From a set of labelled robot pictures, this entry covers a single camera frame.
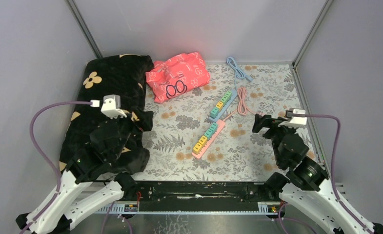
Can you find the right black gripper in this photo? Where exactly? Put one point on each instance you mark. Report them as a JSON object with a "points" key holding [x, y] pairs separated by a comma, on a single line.
{"points": [[267, 121]]}

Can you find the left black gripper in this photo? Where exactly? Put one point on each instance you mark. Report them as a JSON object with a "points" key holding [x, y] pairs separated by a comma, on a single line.
{"points": [[125, 119]]}

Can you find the blue power strip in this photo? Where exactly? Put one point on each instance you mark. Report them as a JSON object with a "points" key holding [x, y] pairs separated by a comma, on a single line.
{"points": [[239, 75]]}

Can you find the pink power strip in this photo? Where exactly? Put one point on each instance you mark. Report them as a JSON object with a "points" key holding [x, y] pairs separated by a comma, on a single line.
{"points": [[241, 109]]}

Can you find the green plug cube bottom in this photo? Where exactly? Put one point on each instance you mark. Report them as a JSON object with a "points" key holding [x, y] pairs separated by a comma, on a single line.
{"points": [[228, 93]]}

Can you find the green plug cube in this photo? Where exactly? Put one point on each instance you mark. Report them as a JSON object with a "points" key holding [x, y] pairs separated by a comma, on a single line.
{"points": [[228, 93], [225, 99]]}

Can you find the yellow plug cube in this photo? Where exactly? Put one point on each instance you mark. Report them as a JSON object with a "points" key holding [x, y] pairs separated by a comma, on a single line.
{"points": [[203, 141], [197, 148], [219, 105]]}

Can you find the teal plug cube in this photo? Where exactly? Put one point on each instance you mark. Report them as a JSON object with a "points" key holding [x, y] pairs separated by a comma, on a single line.
{"points": [[208, 133], [214, 112], [213, 127]]}

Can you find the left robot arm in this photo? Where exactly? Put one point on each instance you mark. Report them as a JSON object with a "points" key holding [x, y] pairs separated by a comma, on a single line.
{"points": [[59, 213]]}

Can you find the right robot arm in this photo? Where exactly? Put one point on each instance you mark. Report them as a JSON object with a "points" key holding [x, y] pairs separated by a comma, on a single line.
{"points": [[307, 185]]}

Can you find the floral table mat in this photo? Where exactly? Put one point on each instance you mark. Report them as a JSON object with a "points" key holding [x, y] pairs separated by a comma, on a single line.
{"points": [[237, 154]]}

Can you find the black floral blanket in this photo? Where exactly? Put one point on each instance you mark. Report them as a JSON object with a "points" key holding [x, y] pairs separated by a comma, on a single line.
{"points": [[122, 75]]}

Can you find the pink patterned bag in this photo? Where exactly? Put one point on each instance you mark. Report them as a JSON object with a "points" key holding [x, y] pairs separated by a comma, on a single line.
{"points": [[176, 76]]}

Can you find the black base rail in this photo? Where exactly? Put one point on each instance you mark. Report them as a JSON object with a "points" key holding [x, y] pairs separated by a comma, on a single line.
{"points": [[191, 197]]}

